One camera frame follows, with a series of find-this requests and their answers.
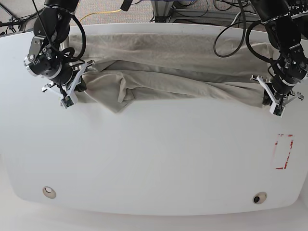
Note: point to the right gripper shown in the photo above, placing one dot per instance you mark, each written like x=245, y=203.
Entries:
x=65, y=76

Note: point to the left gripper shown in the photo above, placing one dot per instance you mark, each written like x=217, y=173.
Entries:
x=279, y=87

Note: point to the beige T-shirt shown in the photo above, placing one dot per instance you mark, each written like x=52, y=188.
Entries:
x=145, y=67

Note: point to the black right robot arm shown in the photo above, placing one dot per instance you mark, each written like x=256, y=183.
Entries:
x=52, y=46

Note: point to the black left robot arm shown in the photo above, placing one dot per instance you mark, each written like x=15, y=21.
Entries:
x=286, y=22

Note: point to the red tape rectangle marking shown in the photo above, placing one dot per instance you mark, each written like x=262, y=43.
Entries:
x=282, y=151

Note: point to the right table grommet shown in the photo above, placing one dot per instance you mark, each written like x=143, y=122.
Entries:
x=259, y=198

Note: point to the table grommet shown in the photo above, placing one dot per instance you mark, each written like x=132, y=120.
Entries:
x=259, y=198
x=49, y=192

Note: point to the left table grommet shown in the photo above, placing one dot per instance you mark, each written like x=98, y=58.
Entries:
x=49, y=192

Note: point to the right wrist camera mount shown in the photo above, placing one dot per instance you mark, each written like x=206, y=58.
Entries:
x=66, y=94

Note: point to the aluminium frame base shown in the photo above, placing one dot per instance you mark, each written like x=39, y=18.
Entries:
x=164, y=11

